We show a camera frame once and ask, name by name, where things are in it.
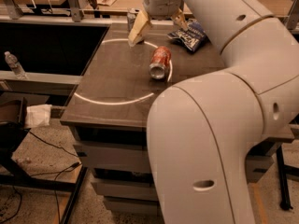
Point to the blue chip bag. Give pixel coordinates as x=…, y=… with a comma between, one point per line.
x=192, y=38

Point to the red coke can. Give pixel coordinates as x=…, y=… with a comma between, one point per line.
x=160, y=62

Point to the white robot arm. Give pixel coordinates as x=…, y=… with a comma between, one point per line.
x=200, y=130

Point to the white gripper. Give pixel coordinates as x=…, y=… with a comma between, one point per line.
x=160, y=4

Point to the green white soda can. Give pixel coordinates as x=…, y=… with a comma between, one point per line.
x=131, y=16

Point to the clear plastic water bottle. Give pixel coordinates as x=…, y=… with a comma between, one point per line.
x=15, y=65

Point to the black stand leg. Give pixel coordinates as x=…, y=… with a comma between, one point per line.
x=285, y=203

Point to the grey drawer cabinet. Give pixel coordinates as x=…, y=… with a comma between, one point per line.
x=108, y=112

